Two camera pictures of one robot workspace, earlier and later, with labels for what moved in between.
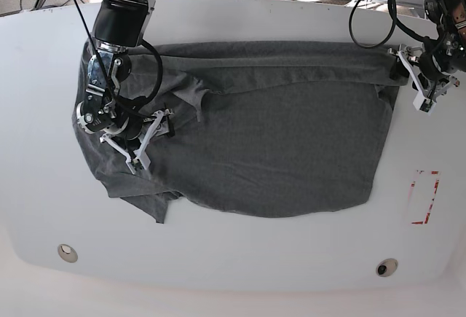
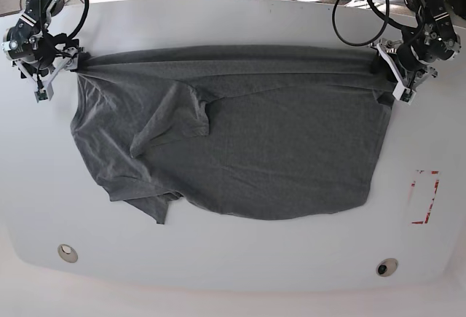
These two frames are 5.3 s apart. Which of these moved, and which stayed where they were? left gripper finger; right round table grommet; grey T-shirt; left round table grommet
Moved: left gripper finger
Stayed: right round table grommet; grey T-shirt; left round table grommet
